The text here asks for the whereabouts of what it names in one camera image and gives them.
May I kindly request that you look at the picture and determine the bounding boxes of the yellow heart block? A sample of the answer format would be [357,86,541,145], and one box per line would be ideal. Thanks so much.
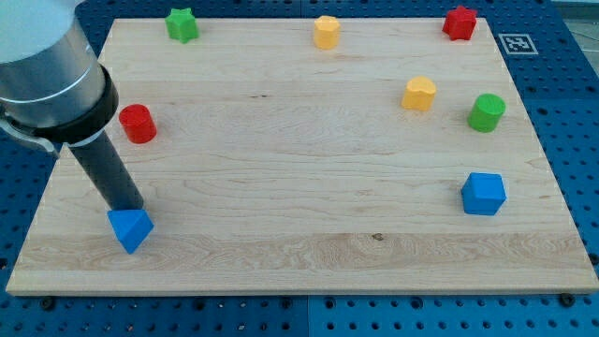
[401,76,436,111]

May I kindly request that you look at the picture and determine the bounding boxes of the wooden board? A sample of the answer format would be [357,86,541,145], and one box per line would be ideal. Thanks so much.
[7,18,598,297]

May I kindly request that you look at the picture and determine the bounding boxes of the yellow hexagon block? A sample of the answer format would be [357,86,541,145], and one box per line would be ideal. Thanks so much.
[313,15,341,50]

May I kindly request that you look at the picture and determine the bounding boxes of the blue cube block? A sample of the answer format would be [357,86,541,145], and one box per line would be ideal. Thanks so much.
[460,172,506,216]

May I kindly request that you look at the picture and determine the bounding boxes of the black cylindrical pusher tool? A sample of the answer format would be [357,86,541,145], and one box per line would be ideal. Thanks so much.
[68,130,144,211]

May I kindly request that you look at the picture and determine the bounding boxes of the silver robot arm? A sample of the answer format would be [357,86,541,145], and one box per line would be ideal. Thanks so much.
[1,0,118,154]

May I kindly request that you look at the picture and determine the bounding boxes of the blue triangle block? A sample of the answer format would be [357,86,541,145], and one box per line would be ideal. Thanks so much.
[107,209,153,255]

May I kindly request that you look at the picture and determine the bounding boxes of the green cylinder block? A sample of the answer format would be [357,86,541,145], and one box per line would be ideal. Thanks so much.
[467,93,506,133]

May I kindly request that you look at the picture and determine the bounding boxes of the white fiducial marker tag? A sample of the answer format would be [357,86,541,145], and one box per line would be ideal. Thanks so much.
[499,33,538,55]

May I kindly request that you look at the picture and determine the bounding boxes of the red star block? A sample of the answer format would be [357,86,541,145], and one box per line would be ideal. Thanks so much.
[442,5,477,40]

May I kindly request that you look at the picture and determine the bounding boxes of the green star block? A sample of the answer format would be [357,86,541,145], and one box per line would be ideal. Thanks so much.
[165,7,199,44]

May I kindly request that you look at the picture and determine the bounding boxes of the red cylinder block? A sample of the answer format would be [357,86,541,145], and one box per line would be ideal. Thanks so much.
[118,104,157,144]

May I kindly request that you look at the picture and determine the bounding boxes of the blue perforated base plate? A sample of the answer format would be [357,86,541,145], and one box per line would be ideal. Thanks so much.
[1,0,598,336]

